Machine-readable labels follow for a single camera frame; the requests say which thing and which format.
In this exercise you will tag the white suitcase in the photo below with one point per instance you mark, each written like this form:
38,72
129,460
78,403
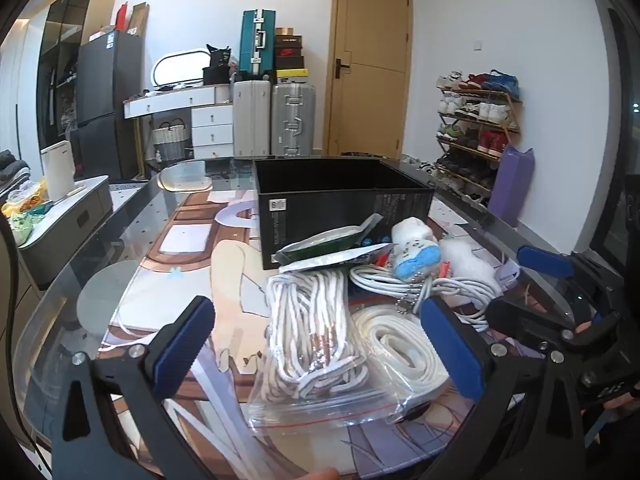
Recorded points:
252,120

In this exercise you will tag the white and blue plush toy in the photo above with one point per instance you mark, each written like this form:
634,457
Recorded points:
415,255

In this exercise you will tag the white air purifier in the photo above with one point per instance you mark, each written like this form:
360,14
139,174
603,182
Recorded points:
57,170

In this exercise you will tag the black bag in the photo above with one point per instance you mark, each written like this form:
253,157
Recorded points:
217,75

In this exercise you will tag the white vanity desk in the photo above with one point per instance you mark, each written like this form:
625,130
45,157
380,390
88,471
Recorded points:
212,120

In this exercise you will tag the dark wardrobe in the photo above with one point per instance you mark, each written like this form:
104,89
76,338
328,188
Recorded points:
65,25

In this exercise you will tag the green and black packet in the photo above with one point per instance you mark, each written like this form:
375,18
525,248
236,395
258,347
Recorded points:
330,242

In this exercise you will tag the teal suitcase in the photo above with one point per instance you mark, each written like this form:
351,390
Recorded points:
250,45

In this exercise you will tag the black fridge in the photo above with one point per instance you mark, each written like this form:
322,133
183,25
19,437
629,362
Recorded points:
100,85

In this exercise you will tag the oval mirror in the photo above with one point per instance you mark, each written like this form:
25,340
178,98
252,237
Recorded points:
180,67

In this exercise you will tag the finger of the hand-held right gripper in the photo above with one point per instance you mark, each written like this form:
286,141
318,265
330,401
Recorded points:
545,261
520,322

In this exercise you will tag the silver suitcase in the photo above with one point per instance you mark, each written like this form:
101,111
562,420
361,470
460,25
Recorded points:
292,120

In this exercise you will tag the shoe rack with shoes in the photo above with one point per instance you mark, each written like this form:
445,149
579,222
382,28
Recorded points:
480,110

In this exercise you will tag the black and white sneakers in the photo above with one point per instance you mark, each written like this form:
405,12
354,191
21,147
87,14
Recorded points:
420,165

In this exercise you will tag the colourful snack packets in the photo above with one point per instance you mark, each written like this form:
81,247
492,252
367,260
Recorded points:
25,205

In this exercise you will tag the wicker basket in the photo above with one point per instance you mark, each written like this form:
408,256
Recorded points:
172,142

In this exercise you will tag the small brown box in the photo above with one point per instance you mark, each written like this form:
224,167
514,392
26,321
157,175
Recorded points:
285,31

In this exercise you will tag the red box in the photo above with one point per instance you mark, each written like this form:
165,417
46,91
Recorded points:
122,17

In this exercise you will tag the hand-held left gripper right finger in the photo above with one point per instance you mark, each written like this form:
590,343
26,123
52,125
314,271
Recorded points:
452,345

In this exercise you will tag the wooden shoe rack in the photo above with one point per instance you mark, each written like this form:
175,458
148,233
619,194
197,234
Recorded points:
470,149

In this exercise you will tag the dark red shoebox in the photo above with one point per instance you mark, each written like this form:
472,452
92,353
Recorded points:
289,52

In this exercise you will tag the purple bag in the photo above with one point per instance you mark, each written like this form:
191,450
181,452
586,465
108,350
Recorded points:
510,185

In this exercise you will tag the brown cardboard box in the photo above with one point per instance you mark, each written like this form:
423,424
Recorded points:
140,20

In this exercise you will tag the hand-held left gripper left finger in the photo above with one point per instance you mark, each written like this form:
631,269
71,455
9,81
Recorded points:
182,340

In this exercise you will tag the round beige stool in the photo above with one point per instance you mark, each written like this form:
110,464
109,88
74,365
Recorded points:
185,177

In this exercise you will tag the wooden door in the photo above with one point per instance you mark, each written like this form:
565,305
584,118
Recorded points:
370,35

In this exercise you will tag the grey cabinet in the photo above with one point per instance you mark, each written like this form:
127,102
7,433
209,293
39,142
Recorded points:
65,230

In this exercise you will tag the black cardboard box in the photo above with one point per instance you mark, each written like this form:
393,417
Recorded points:
320,215

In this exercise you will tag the white fluffy cloth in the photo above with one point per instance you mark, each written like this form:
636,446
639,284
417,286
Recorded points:
465,260

